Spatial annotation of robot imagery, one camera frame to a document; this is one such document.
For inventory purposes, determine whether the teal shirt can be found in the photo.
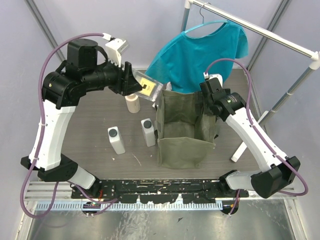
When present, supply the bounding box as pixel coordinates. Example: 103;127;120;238
145;20;248;94

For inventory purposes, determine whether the olive green canvas bag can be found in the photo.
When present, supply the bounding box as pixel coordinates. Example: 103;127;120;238
155;90;219;170

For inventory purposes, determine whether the beige round lotion bottle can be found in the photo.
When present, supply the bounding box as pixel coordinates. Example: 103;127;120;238
124;94;141;114

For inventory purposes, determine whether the white bottle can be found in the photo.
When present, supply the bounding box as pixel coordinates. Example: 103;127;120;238
140;118;156;147
107;126;126;155

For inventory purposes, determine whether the white metal clothes rack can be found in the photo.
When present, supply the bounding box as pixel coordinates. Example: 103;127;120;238
152;0;320;163

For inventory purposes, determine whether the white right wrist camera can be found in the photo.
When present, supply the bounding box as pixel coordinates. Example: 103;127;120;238
204;73;223;87

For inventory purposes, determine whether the clear yellow liquid bottle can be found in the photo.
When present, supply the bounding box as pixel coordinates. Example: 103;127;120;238
132;68;164;102

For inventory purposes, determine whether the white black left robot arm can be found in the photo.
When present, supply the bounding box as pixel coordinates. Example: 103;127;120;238
20;38;142;198

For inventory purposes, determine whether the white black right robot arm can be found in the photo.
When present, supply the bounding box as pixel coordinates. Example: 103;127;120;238
200;77;301;199

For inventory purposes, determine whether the teal clothes hanger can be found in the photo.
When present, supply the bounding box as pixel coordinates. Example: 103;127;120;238
180;2;228;33

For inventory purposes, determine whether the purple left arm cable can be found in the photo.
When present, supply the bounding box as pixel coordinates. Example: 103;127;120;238
19;32;118;219

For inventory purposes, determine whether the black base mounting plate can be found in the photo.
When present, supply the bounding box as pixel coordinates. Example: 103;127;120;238
71;179;237;204

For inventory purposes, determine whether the aluminium cable duct rail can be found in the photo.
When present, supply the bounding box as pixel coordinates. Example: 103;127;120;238
51;200;223;212

